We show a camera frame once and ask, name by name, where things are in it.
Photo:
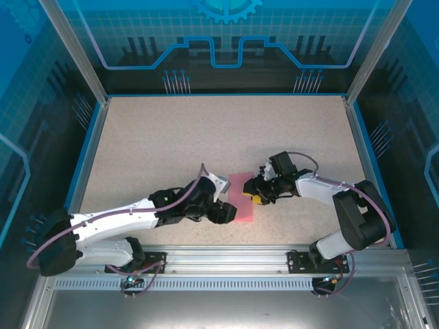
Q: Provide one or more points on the pink cloth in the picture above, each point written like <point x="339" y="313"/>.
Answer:
<point x="240" y="186"/>

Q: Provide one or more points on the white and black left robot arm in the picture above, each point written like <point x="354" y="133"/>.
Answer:
<point x="113" y="219"/>

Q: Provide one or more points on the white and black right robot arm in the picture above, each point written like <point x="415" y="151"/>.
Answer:
<point x="315" y="190"/>

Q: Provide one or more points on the aluminium mounting beam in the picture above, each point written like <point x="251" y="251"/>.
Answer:
<point x="223" y="258"/>

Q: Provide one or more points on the grey metal tray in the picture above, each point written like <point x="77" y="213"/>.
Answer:
<point x="223" y="308"/>

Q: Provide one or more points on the blue table edge strip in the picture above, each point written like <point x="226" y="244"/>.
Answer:
<point x="76" y="171"/>
<point x="376" y="171"/>

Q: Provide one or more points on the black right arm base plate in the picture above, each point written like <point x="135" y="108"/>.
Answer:
<point x="295" y="262"/>

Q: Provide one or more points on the aluminium side rail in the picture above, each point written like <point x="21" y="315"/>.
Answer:
<point x="85" y="171"/>
<point x="367" y="171"/>

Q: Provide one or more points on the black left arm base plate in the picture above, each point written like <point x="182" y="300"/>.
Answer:
<point x="109" y="269"/>

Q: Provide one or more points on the aluminium frame post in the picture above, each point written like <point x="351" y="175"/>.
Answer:
<point x="374" y="51"/>
<point x="77" y="51"/>

